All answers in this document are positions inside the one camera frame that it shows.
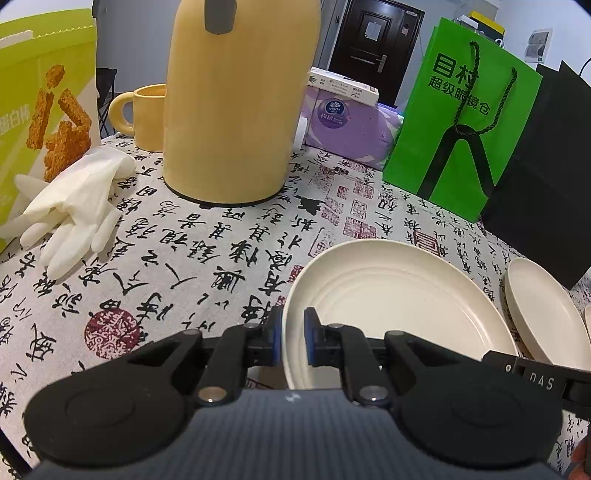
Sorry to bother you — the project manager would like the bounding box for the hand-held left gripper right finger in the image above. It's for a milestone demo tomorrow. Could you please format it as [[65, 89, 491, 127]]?
[[304, 307, 462, 408]]

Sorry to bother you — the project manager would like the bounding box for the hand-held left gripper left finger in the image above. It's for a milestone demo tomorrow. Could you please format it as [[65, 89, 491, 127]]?
[[122, 307, 283, 408]]

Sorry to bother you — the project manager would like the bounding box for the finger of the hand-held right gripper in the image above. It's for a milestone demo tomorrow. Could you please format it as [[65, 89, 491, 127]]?
[[482, 351, 591, 411]]

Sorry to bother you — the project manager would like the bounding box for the small cream plate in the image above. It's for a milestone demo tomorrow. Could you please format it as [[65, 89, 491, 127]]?
[[503, 257, 591, 365]]

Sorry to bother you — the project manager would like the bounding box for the large cream plate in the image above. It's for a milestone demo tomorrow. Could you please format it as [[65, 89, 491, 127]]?
[[281, 239, 520, 391]]

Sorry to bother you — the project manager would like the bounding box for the calligraphy print tablecloth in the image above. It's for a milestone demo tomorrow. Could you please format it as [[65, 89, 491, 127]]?
[[0, 134, 591, 480]]

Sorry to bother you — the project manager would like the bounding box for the black paper bag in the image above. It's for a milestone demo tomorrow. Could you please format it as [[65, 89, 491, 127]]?
[[480, 60, 591, 291]]

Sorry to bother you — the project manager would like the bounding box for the purple tissue pack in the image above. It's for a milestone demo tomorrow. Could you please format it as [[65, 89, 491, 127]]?
[[295, 88, 403, 169]]

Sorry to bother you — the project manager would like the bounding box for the green paper bag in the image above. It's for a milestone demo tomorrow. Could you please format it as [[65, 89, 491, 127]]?
[[382, 17, 543, 223]]

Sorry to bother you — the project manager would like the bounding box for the yellow thermos jug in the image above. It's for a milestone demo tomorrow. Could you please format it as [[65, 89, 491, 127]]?
[[163, 0, 321, 207]]

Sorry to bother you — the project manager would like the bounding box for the white rubber glove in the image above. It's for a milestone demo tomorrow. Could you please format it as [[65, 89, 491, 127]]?
[[0, 148, 137, 281]]

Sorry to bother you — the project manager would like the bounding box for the yellow mug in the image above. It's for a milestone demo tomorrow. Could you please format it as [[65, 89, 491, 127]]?
[[108, 84, 167, 152]]

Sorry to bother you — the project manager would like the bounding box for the flat white box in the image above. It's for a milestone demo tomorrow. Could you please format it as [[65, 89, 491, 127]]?
[[308, 67, 380, 108]]

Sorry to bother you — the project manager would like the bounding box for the black folding chair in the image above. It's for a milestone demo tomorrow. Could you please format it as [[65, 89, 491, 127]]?
[[95, 67, 118, 137]]

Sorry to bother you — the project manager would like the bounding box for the dark entrance door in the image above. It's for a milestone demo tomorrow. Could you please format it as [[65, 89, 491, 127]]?
[[330, 0, 426, 107]]

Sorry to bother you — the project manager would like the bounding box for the white electrical panel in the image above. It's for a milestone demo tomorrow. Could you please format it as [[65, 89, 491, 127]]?
[[524, 28, 554, 64]]

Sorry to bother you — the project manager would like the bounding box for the yellow box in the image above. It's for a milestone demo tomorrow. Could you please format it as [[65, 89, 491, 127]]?
[[468, 13, 506, 35]]

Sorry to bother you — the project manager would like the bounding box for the yellow-green snack box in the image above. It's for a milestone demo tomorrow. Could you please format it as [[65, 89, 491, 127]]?
[[0, 8, 103, 241]]

